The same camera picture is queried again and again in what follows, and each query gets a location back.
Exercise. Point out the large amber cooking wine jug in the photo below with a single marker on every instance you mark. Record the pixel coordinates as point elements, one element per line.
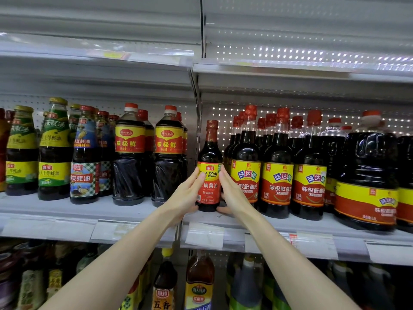
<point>199,287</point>

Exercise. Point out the person's left hand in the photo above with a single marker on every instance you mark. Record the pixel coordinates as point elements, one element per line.
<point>184,200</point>

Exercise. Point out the dark bottle orange label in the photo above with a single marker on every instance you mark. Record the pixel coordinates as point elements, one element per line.
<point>164,287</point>

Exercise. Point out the dark bottle with yellow label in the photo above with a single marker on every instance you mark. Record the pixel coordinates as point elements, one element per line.
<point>57,271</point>

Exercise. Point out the brown-cap small soy bottle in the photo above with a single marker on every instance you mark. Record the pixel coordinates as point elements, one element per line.
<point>210,151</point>

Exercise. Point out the white metal store shelving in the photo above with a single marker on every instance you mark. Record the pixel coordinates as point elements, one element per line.
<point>51,209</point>

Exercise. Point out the red label dark sauce bottle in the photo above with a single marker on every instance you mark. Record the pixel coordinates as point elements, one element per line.
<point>148,135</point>
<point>184,142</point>

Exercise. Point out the orange oyster sauce squeeze bottle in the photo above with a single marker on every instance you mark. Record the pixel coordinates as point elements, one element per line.
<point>3,151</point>

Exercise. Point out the row of dark red-capped bottles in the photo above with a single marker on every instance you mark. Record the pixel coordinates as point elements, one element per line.
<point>332,158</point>

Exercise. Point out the yellow-capped green label bottle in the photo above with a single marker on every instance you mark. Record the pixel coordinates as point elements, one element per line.
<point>21,161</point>
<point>75,116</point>

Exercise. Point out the green-label oyster sauce bottle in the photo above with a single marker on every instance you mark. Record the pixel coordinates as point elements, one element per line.
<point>55,158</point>

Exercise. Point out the person's right forearm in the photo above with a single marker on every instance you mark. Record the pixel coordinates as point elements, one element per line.
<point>303,271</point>

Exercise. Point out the person's right hand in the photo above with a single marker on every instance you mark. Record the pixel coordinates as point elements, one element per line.
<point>237,200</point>

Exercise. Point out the rice vinegar jug green label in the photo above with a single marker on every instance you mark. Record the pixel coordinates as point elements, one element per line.
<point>277,297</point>

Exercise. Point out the person's left forearm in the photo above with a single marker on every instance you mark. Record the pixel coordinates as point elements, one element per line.
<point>110,271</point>

